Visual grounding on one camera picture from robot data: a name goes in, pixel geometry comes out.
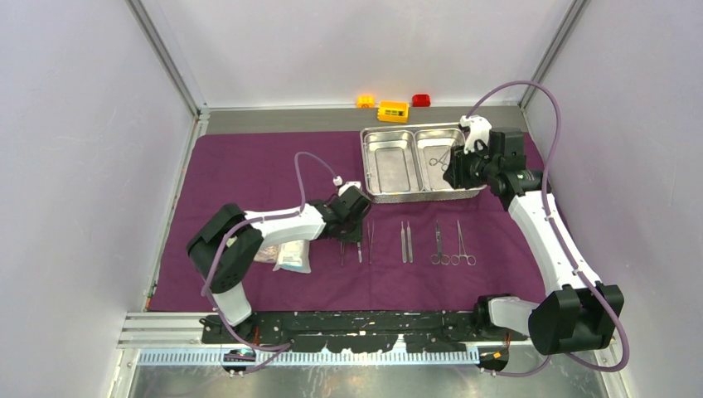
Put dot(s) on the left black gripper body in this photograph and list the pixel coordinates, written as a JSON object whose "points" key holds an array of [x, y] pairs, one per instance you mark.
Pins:
{"points": [[351, 220]]}

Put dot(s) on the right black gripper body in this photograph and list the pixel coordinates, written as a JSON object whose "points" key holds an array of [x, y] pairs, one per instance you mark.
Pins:
{"points": [[480, 166]]}

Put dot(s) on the steel surgical forceps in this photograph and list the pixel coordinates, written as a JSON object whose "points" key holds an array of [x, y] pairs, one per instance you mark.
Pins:
{"points": [[441, 161]]}

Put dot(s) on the steel instrument tray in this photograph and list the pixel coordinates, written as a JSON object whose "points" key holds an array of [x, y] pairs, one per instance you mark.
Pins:
{"points": [[396, 163]]}

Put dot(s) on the white sterile pouch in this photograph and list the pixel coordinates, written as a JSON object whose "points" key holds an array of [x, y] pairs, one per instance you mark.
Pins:
{"points": [[294, 256]]}

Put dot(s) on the purple cloth wrap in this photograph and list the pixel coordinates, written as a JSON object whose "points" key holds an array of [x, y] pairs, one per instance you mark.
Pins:
{"points": [[273, 171]]}

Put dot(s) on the pink clear packet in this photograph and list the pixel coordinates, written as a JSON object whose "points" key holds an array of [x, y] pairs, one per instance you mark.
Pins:
{"points": [[268, 255]]}

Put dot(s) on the steel surgical scissors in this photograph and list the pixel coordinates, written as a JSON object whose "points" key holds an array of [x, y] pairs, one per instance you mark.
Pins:
{"points": [[439, 257], [462, 255]]}

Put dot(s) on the orange yellow toy block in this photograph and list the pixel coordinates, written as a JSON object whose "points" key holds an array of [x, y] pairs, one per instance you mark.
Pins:
{"points": [[393, 112]]}

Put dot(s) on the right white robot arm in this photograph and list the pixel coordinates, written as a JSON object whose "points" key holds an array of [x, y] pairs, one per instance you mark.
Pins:
{"points": [[579, 312]]}

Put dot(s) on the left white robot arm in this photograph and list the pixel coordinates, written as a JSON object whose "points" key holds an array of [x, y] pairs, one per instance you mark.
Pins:
{"points": [[223, 250]]}

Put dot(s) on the red block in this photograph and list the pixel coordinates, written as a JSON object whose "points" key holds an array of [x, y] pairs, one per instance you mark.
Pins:
{"points": [[421, 100]]}

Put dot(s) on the small orange block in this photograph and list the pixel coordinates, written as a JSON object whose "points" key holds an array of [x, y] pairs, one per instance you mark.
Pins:
{"points": [[365, 102]]}

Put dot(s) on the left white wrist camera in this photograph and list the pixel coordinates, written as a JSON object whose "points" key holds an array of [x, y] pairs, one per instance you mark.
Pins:
{"points": [[342, 185]]}

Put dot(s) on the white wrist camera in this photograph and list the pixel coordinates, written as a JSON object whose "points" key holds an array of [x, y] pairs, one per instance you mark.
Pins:
{"points": [[475, 128], [342, 185]]}

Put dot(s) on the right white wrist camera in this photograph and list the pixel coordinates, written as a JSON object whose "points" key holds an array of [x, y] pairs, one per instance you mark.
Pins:
{"points": [[475, 128]]}

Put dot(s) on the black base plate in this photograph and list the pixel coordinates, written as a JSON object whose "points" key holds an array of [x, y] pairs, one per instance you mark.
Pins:
{"points": [[369, 331]]}

